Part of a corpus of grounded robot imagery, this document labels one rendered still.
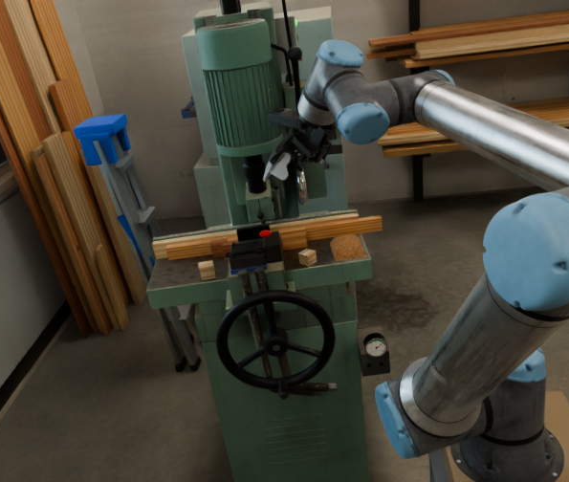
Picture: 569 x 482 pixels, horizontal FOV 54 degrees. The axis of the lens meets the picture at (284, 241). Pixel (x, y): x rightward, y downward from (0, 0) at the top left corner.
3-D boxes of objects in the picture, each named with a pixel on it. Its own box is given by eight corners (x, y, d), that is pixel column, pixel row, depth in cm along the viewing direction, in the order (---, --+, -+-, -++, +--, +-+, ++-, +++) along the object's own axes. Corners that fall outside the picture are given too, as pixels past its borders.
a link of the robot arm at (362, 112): (405, 105, 103) (379, 62, 109) (347, 119, 101) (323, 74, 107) (396, 141, 111) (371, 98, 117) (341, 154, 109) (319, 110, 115)
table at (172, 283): (143, 330, 142) (138, 311, 139) (161, 271, 169) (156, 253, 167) (381, 297, 142) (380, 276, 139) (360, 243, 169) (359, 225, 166)
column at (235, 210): (234, 251, 183) (189, 17, 151) (236, 223, 203) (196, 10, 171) (303, 242, 183) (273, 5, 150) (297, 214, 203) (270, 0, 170)
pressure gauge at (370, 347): (365, 363, 155) (363, 339, 151) (363, 355, 158) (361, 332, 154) (388, 361, 155) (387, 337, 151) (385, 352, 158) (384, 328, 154)
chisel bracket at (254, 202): (250, 228, 154) (245, 200, 150) (250, 208, 167) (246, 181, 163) (276, 224, 154) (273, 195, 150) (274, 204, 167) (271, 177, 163)
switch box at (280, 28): (280, 75, 167) (273, 18, 160) (279, 69, 176) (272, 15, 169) (301, 72, 167) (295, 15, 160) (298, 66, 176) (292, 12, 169)
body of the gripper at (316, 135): (301, 171, 129) (318, 133, 119) (277, 147, 131) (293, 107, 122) (324, 162, 133) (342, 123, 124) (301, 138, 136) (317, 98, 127)
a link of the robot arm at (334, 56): (333, 63, 106) (315, 31, 111) (312, 114, 115) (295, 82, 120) (375, 65, 110) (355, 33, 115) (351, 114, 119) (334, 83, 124)
